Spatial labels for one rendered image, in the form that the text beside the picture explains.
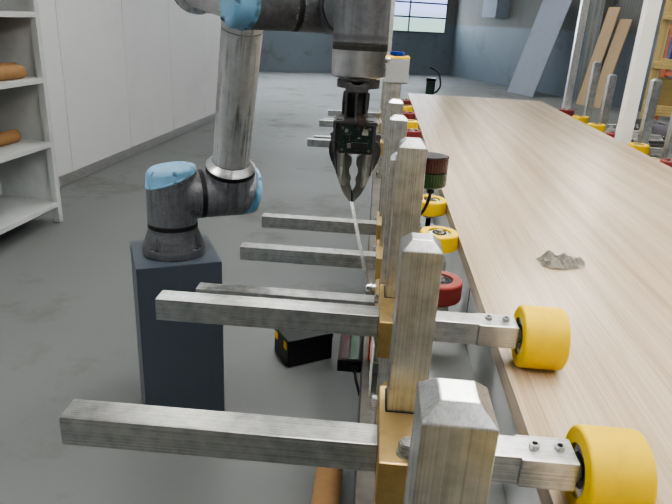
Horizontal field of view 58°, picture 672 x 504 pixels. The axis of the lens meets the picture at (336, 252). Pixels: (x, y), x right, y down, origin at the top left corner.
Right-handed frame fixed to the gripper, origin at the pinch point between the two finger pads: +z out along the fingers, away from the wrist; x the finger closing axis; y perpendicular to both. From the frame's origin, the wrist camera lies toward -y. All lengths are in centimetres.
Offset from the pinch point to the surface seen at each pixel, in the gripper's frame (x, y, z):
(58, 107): -232, -338, 37
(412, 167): 8.2, 33.7, -12.4
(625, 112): 102, -149, -2
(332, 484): -2, -33, 93
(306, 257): -9.3, -13.0, 17.9
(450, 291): 17.4, 14.2, 11.7
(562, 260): 39.5, -1.4, 10.5
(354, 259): 0.8, -13.0, 17.6
